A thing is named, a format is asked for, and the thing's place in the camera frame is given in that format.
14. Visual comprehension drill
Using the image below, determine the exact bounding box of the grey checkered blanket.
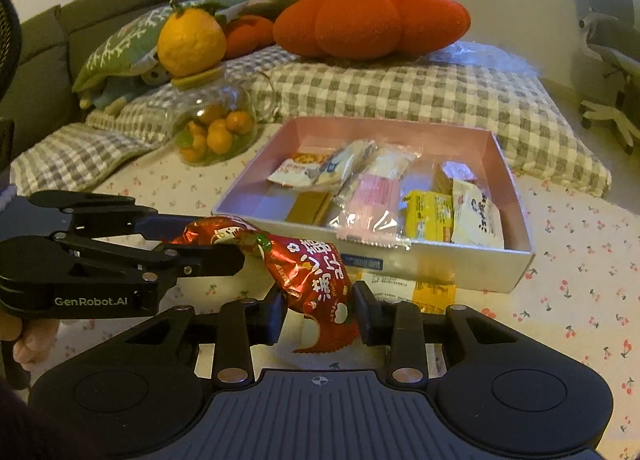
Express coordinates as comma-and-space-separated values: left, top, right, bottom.
11, 42, 612, 197

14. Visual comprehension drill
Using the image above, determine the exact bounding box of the clear plastic bag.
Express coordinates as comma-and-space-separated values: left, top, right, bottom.
426, 40, 540, 76

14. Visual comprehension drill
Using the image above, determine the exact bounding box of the white black-text snack packet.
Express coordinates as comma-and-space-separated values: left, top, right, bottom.
451, 179, 504, 250

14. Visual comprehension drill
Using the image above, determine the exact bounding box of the yellow white flat packet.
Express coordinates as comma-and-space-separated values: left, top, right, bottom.
359, 272, 457, 315

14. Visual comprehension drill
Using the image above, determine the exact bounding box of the red shiny snack packet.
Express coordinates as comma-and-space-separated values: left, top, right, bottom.
169, 215, 359, 354

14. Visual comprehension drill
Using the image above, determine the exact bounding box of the clear white snack packet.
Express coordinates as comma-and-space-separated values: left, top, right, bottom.
363, 143, 422, 180

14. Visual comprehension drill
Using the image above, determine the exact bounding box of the white office chair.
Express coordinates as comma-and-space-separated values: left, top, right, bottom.
578, 0, 639, 154

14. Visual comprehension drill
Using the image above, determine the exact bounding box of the yellow snack packet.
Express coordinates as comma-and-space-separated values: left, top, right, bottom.
404, 190, 454, 242

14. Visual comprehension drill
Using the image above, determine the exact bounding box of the white blue snack packet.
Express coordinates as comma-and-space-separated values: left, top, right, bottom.
312, 139, 378, 187

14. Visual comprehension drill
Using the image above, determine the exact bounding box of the person's left hand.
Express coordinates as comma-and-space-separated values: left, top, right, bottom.
0, 310, 60, 371

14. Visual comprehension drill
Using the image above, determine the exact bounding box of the pink cardboard box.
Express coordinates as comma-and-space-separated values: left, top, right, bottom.
216, 117, 534, 293

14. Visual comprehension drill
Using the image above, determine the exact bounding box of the dark grey sofa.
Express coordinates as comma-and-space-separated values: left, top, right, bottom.
1, 0, 170, 157

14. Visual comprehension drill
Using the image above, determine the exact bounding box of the small pink wrapped snack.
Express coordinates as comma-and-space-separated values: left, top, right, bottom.
440, 161, 477, 183

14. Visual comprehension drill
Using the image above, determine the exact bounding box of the red tomato plush cushion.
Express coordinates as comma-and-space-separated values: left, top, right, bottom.
224, 0, 471, 62

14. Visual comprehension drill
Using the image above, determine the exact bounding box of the large orange fruit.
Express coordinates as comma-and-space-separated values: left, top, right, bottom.
157, 8, 227, 78

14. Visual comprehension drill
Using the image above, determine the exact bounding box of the pink snack packet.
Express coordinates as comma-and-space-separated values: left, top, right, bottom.
329, 173, 411, 249

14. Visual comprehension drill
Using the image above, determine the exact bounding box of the green patterned pillow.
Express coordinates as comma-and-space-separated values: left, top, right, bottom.
73, 0, 248, 94

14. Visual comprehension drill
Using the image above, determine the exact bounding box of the glass jar with oranges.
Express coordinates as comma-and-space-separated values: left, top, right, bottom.
171, 63, 278, 166

